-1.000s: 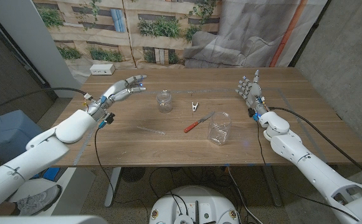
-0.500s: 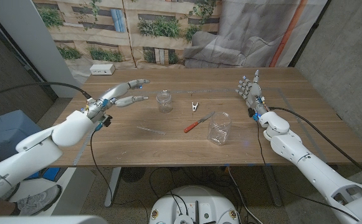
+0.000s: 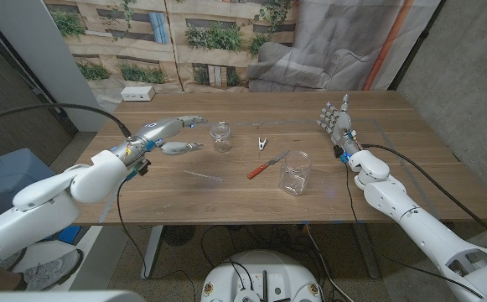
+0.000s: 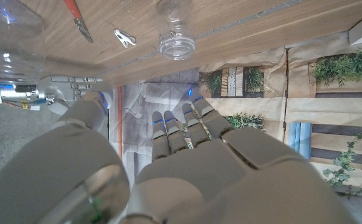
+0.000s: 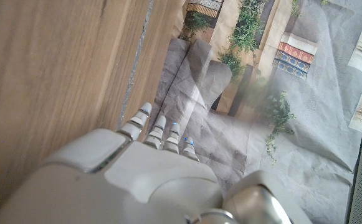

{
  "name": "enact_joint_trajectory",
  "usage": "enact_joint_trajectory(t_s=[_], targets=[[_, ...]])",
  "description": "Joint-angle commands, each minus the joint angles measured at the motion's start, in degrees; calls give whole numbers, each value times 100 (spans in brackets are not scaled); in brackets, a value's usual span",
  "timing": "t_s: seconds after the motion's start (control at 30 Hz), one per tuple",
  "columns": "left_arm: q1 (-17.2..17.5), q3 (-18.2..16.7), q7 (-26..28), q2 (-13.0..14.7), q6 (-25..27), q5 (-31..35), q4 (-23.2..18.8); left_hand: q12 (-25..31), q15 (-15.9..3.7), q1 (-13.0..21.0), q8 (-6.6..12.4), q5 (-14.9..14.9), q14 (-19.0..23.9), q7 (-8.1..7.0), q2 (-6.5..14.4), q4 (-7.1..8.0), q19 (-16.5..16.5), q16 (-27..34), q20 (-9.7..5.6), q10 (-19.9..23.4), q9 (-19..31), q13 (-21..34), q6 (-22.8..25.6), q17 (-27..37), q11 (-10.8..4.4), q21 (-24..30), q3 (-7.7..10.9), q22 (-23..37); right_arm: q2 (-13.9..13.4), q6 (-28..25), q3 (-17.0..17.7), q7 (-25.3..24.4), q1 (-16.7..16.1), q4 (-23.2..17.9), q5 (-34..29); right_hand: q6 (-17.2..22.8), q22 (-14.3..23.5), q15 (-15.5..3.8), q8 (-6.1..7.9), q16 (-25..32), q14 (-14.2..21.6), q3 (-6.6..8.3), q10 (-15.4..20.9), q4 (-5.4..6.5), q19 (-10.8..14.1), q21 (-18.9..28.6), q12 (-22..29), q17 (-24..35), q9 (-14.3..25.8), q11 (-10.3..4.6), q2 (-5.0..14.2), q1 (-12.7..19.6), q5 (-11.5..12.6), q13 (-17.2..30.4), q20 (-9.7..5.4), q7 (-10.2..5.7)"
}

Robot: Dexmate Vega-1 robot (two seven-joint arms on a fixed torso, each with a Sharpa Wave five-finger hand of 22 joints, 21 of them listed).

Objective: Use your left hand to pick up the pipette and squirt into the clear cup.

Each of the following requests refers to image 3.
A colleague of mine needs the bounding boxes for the wooden table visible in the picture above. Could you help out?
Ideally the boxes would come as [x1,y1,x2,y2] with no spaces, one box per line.
[98,118,441,223]

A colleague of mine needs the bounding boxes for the thin black left wrist cable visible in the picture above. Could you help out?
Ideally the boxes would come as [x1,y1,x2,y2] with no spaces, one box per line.
[116,179,197,302]

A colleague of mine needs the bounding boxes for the printed fabric backdrop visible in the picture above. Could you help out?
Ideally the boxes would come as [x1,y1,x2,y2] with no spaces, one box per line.
[44,0,442,113]

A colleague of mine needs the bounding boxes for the red handled knife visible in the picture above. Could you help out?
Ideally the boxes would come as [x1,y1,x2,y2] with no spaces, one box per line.
[246,150,290,180]

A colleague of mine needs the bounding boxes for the blue grey storage bin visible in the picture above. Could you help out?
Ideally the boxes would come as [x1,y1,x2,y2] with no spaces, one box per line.
[0,147,62,219]

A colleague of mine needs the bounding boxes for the white power strip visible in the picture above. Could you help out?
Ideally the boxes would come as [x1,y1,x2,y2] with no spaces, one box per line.
[120,86,156,102]

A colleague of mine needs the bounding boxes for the white robot torso base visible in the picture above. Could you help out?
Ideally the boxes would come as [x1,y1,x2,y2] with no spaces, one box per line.
[200,250,323,302]

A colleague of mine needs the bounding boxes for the grey table leg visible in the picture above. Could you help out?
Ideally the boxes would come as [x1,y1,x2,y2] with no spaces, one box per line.
[354,222,381,280]

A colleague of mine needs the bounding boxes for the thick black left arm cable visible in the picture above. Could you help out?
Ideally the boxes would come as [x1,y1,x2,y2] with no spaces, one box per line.
[0,102,132,138]

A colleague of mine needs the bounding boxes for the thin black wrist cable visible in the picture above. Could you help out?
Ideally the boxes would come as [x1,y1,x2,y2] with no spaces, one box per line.
[116,179,197,302]
[345,162,485,299]

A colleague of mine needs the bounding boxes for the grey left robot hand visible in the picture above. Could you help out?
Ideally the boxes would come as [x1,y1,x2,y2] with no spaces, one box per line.
[136,115,209,156]

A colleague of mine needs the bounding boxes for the white table leg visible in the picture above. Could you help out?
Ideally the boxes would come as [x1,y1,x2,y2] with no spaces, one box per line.
[140,225,164,280]

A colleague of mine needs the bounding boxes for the person leg dark trousers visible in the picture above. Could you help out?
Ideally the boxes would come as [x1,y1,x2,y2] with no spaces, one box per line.
[0,267,24,293]

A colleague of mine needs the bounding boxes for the grey sneaker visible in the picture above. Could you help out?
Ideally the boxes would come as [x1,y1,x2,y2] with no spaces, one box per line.
[21,248,84,291]

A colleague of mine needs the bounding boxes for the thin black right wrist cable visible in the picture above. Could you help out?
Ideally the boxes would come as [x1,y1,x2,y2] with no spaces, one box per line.
[345,162,485,299]

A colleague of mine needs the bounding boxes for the round black floor fan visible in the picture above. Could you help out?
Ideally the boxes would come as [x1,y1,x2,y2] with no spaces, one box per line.
[162,225,197,247]

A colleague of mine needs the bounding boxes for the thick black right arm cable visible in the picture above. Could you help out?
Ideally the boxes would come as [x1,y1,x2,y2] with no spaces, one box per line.
[362,143,487,248]

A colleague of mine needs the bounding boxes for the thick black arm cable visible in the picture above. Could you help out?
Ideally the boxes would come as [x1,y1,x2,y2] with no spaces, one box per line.
[362,143,487,248]
[0,102,132,138]

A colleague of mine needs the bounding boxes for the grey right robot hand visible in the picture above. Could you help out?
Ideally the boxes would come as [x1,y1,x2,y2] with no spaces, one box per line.
[316,93,360,152]

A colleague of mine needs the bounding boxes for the white floor cable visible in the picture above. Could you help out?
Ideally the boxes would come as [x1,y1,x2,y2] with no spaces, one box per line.
[304,224,345,302]

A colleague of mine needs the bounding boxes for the small glass clasp jar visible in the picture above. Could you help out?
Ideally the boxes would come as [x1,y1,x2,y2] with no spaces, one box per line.
[210,121,233,154]

